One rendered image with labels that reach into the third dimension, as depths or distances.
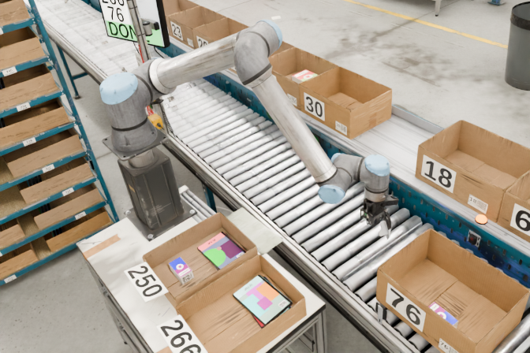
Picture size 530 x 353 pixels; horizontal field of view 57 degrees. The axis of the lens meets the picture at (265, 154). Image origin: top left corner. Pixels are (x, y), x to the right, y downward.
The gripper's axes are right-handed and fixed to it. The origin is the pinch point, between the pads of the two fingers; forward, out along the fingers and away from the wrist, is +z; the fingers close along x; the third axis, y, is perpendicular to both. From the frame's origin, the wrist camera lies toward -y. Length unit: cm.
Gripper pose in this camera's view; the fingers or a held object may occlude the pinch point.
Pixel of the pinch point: (378, 229)
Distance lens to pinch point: 208.1
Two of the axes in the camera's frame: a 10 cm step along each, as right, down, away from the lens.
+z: 1.1, 8.0, 5.8
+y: -8.1, 4.1, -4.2
